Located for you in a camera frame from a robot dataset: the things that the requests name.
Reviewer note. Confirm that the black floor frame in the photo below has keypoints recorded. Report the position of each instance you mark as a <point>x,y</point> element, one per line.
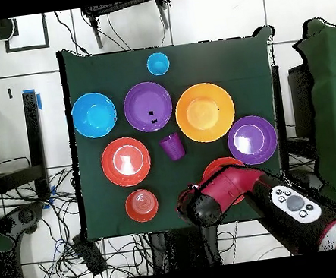
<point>27,48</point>

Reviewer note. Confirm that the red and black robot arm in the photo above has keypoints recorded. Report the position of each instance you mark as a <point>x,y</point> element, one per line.
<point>232,185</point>

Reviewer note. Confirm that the black chair base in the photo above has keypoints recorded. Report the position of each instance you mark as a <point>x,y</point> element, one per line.
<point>305,174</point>
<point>25,216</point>

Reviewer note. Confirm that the blue tape strip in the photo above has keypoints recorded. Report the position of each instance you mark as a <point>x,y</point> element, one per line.
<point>39,102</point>

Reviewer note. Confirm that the blue bowl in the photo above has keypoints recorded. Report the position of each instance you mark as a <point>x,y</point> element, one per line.
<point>94,115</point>

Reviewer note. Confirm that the large orange bowl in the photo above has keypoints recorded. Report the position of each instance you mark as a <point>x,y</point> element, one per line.
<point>204,112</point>

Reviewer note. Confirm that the small orange bowl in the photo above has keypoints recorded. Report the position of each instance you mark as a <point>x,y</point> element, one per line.
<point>142,205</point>

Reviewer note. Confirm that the purple cup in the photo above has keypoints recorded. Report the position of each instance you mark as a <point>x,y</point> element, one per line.
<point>172,147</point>

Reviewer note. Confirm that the red bowl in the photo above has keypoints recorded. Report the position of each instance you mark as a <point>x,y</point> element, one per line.
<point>126,162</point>
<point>217,164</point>

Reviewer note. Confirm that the dark green table cloth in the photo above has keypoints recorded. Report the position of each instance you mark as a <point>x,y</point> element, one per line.
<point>101,74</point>

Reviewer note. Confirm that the blue cup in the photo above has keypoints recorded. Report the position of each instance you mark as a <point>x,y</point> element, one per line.
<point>158,64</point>

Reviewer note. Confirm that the person's foot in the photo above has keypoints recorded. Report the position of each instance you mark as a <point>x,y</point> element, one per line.
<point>4,28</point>

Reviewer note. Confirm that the purple bowl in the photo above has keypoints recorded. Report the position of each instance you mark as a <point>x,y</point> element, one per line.
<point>141,102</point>
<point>252,140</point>

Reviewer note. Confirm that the black table frame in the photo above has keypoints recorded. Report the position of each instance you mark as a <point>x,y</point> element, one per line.
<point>34,132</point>
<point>280,115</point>

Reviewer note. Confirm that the black power strip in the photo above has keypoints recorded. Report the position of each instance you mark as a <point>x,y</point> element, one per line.
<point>91,256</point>

